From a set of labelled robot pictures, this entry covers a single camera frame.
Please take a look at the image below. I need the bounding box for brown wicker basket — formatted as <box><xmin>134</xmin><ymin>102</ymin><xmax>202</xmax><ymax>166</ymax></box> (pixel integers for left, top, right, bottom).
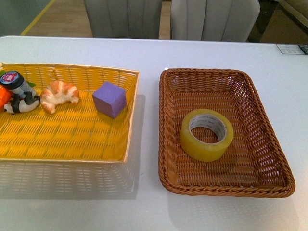
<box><xmin>158</xmin><ymin>68</ymin><xmax>295</xmax><ymax>198</ymax></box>

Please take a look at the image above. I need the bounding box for black white table label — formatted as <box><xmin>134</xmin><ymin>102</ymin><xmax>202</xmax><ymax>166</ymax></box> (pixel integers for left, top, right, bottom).
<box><xmin>276</xmin><ymin>44</ymin><xmax>308</xmax><ymax>55</ymax></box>

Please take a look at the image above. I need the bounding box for yellow wicker basket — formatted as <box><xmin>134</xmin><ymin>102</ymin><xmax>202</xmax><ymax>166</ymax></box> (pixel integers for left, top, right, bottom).
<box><xmin>0</xmin><ymin>63</ymin><xmax>139</xmax><ymax>163</ymax></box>

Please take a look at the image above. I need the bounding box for purple foam cube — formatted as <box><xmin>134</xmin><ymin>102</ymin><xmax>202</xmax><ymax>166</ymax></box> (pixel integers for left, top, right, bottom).
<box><xmin>92</xmin><ymin>81</ymin><xmax>127</xmax><ymax>118</ymax></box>

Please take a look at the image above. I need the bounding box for toy croissant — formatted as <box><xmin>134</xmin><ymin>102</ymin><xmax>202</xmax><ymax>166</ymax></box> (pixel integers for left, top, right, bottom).
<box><xmin>40</xmin><ymin>80</ymin><xmax>80</xmax><ymax>114</ymax></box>

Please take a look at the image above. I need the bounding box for right grey upholstered chair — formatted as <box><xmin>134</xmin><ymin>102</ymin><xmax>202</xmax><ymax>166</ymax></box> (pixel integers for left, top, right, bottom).
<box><xmin>170</xmin><ymin>0</ymin><xmax>260</xmax><ymax>42</ymax></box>

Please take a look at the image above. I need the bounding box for small dark lidded jar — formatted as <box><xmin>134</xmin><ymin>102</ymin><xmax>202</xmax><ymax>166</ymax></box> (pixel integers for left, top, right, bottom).
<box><xmin>0</xmin><ymin>71</ymin><xmax>37</xmax><ymax>98</ymax></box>

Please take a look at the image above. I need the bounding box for grey upholstered chair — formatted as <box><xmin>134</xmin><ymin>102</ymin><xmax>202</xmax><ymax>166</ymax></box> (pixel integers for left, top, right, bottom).
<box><xmin>170</xmin><ymin>0</ymin><xmax>260</xmax><ymax>42</ymax></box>
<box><xmin>84</xmin><ymin>0</ymin><xmax>162</xmax><ymax>39</ymax></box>

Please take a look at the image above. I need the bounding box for black white panda toy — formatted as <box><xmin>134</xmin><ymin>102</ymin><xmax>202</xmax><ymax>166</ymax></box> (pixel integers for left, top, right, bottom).
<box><xmin>3</xmin><ymin>91</ymin><xmax>40</xmax><ymax>114</ymax></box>

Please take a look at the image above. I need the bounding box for yellowish clear tape roll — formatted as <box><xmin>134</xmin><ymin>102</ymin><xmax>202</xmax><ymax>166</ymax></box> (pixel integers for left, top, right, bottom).
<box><xmin>179</xmin><ymin>109</ymin><xmax>234</xmax><ymax>162</ymax></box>

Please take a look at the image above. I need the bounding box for beige sofa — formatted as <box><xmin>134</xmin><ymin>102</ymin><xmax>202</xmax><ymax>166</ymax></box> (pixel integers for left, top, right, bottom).
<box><xmin>248</xmin><ymin>0</ymin><xmax>308</xmax><ymax>44</ymax></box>

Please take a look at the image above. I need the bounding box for left grey upholstered chair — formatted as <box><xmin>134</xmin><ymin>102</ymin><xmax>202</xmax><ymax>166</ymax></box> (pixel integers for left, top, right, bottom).
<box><xmin>84</xmin><ymin>0</ymin><xmax>162</xmax><ymax>39</ymax></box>

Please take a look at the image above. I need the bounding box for orange toy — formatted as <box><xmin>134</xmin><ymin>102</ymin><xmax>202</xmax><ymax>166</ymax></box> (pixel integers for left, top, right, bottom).
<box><xmin>0</xmin><ymin>85</ymin><xmax>13</xmax><ymax>109</ymax></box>

